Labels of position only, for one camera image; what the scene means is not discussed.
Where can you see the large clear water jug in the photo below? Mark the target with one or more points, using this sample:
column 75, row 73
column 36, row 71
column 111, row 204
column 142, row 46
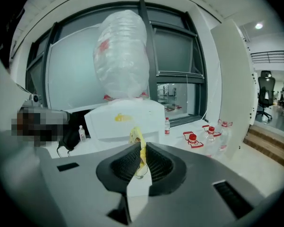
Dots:
column 121, row 55

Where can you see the grey head-mounted camera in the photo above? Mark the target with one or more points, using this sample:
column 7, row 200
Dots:
column 52, row 113

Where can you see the white partition panel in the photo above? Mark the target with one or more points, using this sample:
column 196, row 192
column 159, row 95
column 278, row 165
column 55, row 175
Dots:
column 232, row 84

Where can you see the round ceiling lamp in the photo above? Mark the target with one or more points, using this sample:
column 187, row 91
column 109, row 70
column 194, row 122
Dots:
column 258, row 26

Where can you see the black backpack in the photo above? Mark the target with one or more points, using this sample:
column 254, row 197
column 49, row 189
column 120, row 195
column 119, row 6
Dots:
column 71, row 138

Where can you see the white water dispenser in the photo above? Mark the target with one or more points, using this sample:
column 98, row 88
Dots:
column 123, row 124

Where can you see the dark window frame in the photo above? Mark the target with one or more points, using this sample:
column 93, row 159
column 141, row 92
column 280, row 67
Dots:
column 150, row 55

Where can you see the black office chair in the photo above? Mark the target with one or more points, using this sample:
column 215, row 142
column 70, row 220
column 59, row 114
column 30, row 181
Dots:
column 265, row 93

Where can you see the wooden step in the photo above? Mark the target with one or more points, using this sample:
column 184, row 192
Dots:
column 269, row 143

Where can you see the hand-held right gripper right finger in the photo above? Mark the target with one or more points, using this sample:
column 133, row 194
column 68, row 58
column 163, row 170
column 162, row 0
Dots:
column 198, row 188

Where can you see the small clear water bottle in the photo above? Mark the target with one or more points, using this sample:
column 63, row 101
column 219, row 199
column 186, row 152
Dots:
column 82, row 133
column 167, row 126

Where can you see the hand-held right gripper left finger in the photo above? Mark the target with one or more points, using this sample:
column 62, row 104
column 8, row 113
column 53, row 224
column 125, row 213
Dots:
column 85, row 185

